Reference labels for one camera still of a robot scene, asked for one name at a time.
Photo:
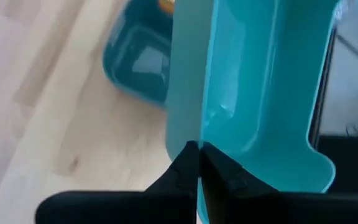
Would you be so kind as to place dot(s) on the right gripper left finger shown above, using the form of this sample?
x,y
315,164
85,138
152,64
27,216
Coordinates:
x,y
166,205

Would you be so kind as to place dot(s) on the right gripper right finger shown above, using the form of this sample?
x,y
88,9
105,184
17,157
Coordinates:
x,y
244,205

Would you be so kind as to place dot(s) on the teal plastic bin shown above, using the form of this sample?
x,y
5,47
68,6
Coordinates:
x,y
244,93

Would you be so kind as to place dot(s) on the dark blue plastic bin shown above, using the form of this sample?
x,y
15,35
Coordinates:
x,y
135,62

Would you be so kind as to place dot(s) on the yellow plastic bin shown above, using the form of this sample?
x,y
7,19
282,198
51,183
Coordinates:
x,y
166,4

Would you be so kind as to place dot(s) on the black aluminium table frame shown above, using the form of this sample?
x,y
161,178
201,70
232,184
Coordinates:
x,y
322,87

